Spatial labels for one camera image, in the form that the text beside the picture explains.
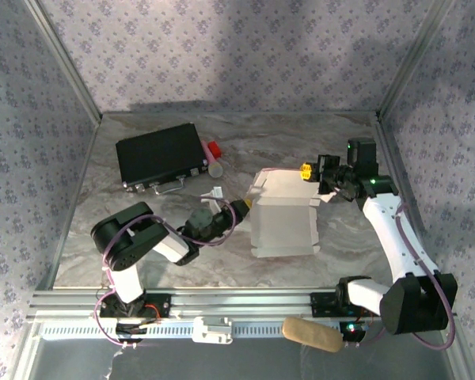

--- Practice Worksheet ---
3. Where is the pink and white paper box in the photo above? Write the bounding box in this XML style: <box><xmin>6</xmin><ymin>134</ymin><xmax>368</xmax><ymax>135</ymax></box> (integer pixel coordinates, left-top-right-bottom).
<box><xmin>248</xmin><ymin>166</ymin><xmax>333</xmax><ymax>259</ymax></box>

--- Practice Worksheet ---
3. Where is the aluminium side floor rail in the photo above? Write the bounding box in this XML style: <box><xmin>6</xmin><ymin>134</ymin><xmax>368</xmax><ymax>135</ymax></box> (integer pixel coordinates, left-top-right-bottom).
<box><xmin>37</xmin><ymin>114</ymin><xmax>104</xmax><ymax>292</ymax></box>
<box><xmin>374</xmin><ymin>112</ymin><xmax>472</xmax><ymax>380</ymax></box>

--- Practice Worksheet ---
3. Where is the aluminium corner post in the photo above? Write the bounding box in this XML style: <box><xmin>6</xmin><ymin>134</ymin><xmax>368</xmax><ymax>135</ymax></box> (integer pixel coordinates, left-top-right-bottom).
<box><xmin>23</xmin><ymin>0</ymin><xmax>103</xmax><ymax>120</ymax></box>
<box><xmin>378</xmin><ymin>0</ymin><xmax>456</xmax><ymax>120</ymax></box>

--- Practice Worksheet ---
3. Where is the pink toy microphone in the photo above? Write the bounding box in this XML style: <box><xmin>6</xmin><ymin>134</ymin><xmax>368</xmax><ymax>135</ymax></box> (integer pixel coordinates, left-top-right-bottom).
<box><xmin>199</xmin><ymin>138</ymin><xmax>225</xmax><ymax>178</ymax></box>

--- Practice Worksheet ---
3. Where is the aluminium rear floor rail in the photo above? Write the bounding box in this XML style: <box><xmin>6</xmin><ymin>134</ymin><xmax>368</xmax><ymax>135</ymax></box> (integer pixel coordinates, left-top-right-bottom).
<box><xmin>101</xmin><ymin>110</ymin><xmax>381</xmax><ymax>118</ymax></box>

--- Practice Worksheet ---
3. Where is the tan foam roll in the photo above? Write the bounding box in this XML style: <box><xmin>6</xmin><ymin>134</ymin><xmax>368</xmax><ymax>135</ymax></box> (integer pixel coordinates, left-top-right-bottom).
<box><xmin>281</xmin><ymin>316</ymin><xmax>345</xmax><ymax>353</ymax></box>

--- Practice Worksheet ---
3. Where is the white slotted cable duct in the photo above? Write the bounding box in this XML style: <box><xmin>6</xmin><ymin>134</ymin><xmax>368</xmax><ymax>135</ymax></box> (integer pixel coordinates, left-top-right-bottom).
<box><xmin>39</xmin><ymin>318</ymin><xmax>344</xmax><ymax>341</ymax></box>

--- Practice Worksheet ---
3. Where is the small circuit board with LED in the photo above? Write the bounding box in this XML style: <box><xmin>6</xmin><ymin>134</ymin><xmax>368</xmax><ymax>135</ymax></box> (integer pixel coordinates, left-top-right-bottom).
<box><xmin>338</xmin><ymin>321</ymin><xmax>368</xmax><ymax>344</ymax></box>

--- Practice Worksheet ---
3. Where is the black briefcase with metal handle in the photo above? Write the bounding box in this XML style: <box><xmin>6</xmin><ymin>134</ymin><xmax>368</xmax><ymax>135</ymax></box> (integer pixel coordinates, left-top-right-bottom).
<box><xmin>115</xmin><ymin>123</ymin><xmax>210</xmax><ymax>196</ymax></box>

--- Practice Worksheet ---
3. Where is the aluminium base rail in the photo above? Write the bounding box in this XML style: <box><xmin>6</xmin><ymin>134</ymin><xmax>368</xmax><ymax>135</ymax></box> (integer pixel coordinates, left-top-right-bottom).
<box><xmin>26</xmin><ymin>287</ymin><xmax>459</xmax><ymax>322</ymax></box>

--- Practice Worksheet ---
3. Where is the white plastic clip bracket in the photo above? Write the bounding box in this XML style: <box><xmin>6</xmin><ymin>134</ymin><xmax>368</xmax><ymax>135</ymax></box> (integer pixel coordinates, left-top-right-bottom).
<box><xmin>192</xmin><ymin>315</ymin><xmax>234</xmax><ymax>344</ymax></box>

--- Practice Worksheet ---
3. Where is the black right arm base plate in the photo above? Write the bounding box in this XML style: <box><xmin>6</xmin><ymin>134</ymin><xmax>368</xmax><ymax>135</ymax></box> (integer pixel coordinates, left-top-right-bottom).
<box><xmin>309</xmin><ymin>291</ymin><xmax>383</xmax><ymax>320</ymax></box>

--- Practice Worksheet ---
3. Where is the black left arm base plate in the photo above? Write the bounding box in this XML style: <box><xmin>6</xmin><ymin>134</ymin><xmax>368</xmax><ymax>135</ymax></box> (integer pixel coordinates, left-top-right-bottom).
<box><xmin>97</xmin><ymin>291</ymin><xmax>172</xmax><ymax>320</ymax></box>

